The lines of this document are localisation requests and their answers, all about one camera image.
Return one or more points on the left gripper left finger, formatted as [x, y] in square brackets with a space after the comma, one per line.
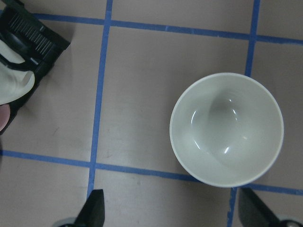
[92, 213]

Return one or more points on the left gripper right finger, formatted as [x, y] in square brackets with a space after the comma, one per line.
[253, 212]

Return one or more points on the beige ceramic bowl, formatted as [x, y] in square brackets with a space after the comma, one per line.
[226, 130]

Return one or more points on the black dish rack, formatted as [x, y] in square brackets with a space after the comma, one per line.
[37, 44]

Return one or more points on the cream plate in rack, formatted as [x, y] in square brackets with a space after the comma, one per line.
[13, 83]

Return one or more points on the pink plate in rack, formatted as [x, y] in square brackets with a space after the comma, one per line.
[4, 115]

